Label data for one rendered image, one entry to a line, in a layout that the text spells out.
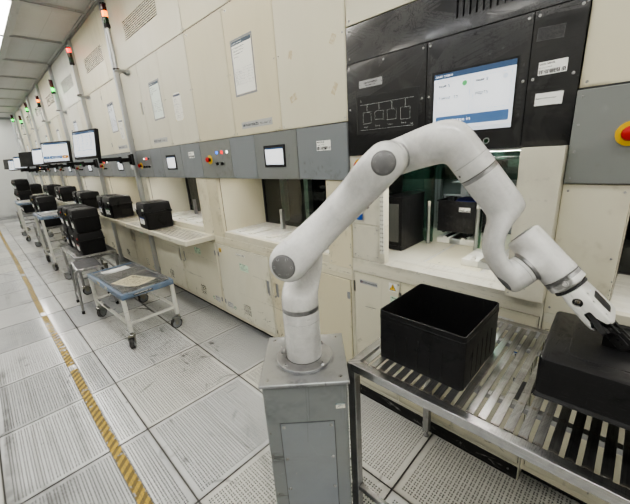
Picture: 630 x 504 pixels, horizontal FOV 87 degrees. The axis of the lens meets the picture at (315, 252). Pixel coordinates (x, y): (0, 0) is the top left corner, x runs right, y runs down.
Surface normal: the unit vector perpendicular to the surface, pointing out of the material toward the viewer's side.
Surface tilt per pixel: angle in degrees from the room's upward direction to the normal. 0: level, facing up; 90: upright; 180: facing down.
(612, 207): 90
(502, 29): 90
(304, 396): 90
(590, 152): 90
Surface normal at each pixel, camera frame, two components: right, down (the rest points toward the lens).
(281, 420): 0.01, 0.29
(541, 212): -0.70, 0.25
